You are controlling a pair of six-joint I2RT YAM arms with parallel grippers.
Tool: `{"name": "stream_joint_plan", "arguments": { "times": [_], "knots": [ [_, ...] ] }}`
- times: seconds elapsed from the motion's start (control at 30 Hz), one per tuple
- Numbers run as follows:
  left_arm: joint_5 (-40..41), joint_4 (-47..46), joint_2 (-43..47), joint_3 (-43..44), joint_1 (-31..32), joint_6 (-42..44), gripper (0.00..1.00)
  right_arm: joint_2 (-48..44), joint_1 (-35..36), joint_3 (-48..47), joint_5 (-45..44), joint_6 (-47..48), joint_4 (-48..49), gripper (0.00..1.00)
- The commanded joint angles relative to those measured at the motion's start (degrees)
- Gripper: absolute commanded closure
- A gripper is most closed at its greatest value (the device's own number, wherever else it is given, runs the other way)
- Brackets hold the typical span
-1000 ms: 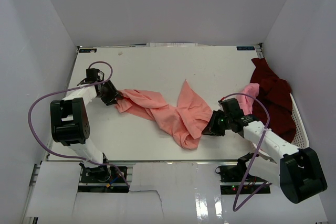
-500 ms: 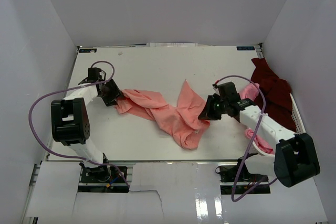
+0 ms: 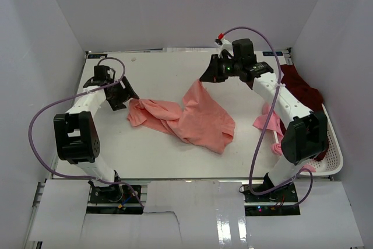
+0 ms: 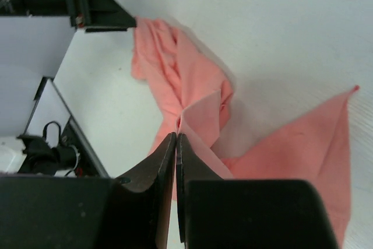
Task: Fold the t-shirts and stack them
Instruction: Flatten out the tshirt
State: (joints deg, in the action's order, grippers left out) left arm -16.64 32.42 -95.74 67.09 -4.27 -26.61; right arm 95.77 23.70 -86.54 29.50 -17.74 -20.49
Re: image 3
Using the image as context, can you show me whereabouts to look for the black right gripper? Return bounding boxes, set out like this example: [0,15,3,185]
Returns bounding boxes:
[199,55,241,83]

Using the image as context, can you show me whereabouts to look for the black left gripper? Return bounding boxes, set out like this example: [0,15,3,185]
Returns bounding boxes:
[107,76,139,111]

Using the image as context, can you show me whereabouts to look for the salmon pink t shirt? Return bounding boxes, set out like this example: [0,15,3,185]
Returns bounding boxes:
[127,80,235,154]

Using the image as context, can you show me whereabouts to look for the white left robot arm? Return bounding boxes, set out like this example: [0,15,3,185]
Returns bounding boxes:
[53,65,139,202]

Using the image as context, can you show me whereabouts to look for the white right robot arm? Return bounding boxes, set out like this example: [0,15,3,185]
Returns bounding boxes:
[200,34,328,202]

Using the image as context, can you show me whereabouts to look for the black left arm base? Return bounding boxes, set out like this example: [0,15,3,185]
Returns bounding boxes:
[86,183,143,215]

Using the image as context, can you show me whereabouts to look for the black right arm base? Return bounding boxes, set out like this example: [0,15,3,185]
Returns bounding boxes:
[238,183,301,217]

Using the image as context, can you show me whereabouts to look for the blue left table label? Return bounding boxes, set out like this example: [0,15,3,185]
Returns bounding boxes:
[87,54,107,59]

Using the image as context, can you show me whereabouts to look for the blue table label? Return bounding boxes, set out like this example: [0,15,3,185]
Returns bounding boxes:
[262,51,283,57]
[87,54,107,59]

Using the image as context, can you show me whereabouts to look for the blue right table label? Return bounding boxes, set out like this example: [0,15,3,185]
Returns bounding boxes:
[262,51,283,57]

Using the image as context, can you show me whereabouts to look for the light pink t shirt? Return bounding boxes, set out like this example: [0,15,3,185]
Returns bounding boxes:
[252,103,315,174]

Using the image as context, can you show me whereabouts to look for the dark red t shirt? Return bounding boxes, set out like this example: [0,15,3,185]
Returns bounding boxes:
[279,64,329,162]

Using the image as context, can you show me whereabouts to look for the white paper sheets front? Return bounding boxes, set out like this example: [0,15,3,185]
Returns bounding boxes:
[29,180,364,248]

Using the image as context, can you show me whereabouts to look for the white perforated laundry basket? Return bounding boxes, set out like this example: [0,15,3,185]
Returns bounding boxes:
[273,101,344,176]

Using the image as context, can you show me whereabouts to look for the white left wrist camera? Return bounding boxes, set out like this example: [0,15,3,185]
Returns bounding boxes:
[106,67,116,83]

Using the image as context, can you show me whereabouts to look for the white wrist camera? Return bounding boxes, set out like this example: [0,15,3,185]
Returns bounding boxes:
[106,67,116,83]
[214,33,233,58]

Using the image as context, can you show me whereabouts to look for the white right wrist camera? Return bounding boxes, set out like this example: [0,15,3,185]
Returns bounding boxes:
[214,33,233,58]

